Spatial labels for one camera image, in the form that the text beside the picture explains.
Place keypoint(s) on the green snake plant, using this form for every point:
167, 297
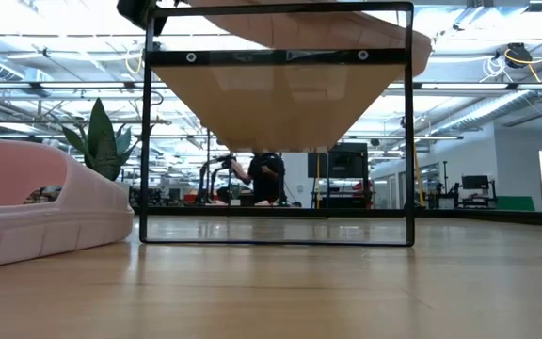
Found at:
100, 141

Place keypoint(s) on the person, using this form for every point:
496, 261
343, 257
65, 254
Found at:
266, 179

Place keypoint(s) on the black background robot arm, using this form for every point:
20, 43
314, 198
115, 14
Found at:
205, 174

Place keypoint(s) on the green low panel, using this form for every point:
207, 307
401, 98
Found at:
515, 203

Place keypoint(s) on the pink foam slide sandal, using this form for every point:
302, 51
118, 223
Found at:
40, 235
323, 30

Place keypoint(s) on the black monitor on stand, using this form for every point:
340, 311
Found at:
474, 182

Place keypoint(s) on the black equipment cabinet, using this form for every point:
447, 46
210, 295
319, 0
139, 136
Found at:
346, 165

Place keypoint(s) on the silver ceiling air duct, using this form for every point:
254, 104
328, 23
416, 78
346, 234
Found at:
487, 110

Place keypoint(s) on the black frame wooden shelf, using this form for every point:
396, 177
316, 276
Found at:
275, 108

